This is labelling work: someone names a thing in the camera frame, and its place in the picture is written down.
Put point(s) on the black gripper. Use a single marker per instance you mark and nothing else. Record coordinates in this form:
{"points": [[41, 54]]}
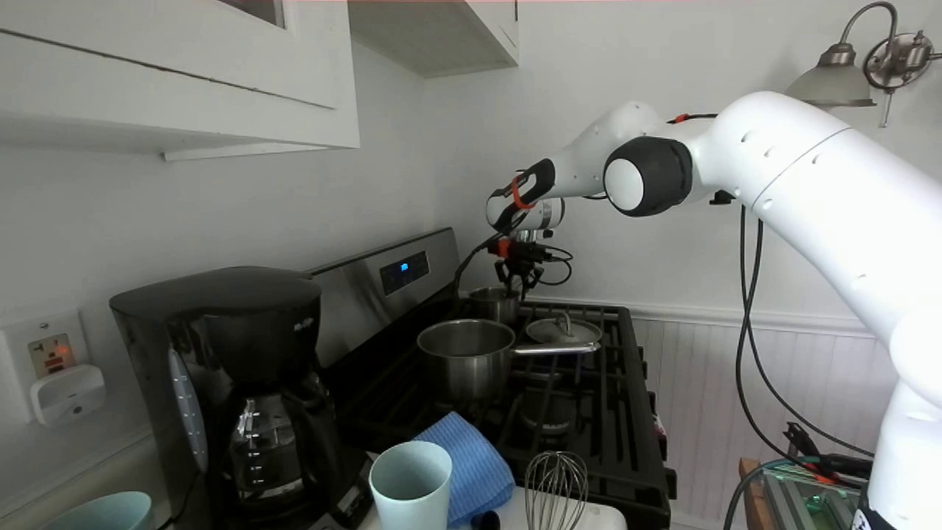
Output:
{"points": [[523, 265]]}

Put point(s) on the small silver saucepan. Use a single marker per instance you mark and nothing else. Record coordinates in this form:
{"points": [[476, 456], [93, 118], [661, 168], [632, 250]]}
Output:
{"points": [[496, 303]]}

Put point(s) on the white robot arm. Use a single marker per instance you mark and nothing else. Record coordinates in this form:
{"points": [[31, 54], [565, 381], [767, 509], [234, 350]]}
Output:
{"points": [[863, 216]]}

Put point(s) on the silver pot lid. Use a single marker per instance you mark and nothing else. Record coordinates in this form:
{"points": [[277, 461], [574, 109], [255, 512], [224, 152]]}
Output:
{"points": [[562, 331]]}

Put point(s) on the large silver saucepan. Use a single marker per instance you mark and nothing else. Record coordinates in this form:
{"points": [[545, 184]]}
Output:
{"points": [[471, 356]]}

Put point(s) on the black stainless gas stove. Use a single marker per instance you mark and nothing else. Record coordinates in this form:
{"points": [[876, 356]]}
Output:
{"points": [[400, 349]]}

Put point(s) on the metal whisk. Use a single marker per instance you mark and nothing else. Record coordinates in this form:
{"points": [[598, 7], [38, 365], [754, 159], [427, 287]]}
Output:
{"points": [[555, 490]]}

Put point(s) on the blue cloth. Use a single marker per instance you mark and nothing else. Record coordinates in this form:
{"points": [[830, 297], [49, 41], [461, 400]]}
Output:
{"points": [[480, 478]]}

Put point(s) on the white cabinet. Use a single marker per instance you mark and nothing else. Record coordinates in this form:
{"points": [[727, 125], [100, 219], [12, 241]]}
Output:
{"points": [[440, 35], [177, 78]]}

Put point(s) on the light green cup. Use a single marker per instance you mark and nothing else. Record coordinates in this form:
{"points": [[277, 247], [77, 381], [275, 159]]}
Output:
{"points": [[411, 486]]}

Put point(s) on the black coffee maker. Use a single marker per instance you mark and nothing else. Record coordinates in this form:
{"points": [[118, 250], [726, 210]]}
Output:
{"points": [[246, 427]]}

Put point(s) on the white upper cabinet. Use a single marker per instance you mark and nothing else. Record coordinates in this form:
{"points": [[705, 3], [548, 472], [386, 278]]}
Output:
{"points": [[177, 78]]}

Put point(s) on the wall lamp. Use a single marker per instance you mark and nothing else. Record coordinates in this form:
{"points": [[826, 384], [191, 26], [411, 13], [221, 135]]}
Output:
{"points": [[846, 78]]}

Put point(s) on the white wall outlet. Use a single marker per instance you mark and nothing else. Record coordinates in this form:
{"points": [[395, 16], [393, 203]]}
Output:
{"points": [[55, 365]]}

